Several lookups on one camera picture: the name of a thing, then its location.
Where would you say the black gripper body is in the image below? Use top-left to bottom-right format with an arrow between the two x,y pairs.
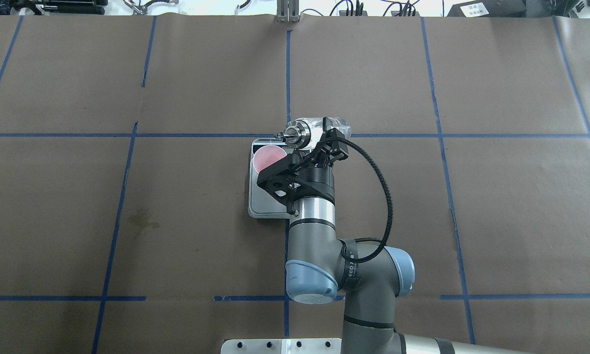
295,151 -> 335,204

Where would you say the clear glass sauce bottle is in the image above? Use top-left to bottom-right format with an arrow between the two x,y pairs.
273,117 -> 352,150

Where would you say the pink plastic cup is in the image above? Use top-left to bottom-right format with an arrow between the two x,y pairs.
252,145 -> 288,173

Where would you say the grey digital kitchen scale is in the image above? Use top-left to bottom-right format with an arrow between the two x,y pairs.
248,138 -> 293,219

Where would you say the white pillar with base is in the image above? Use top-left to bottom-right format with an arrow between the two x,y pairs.
220,338 -> 342,354

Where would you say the black box white label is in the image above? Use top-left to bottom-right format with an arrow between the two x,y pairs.
445,0 -> 527,18

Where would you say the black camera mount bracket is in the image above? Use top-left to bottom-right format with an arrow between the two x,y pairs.
257,151 -> 320,215

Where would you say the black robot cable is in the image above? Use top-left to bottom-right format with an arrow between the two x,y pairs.
340,139 -> 394,263

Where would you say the aluminium frame post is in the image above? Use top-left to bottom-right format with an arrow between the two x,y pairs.
275,0 -> 301,23

